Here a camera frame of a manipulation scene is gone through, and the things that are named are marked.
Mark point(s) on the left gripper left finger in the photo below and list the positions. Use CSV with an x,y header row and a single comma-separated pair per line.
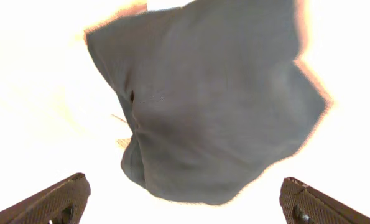
x,y
61,203

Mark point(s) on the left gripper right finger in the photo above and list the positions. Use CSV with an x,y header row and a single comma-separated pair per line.
x,y
302,204

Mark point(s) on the black polo shirt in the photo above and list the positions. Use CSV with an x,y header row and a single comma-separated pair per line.
x,y
210,92

